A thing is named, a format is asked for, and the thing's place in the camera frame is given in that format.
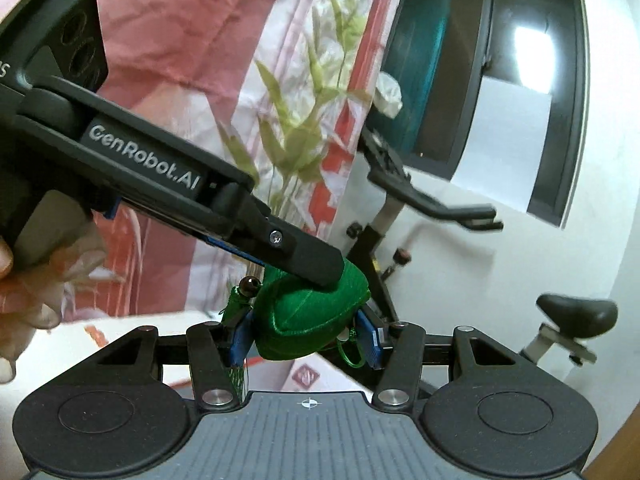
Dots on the white crumpled paper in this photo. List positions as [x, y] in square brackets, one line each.
[389, 94]

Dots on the dark window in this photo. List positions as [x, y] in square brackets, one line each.
[450, 85]

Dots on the wooden door frame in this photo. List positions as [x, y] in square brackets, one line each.
[620, 445]

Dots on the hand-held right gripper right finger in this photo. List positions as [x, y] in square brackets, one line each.
[370, 345]

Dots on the person's left hand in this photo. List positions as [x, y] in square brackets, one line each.
[30, 320]

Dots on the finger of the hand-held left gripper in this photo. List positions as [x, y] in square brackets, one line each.
[240, 252]
[305, 260]

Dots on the red plant print backdrop cloth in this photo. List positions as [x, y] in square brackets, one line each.
[200, 35]

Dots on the green fabric sachet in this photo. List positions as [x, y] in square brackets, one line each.
[300, 310]

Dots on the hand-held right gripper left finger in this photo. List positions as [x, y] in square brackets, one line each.
[240, 345]

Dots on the white paper sheet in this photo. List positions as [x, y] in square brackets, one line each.
[505, 150]

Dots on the black exercise bike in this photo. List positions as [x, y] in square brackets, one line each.
[380, 240]

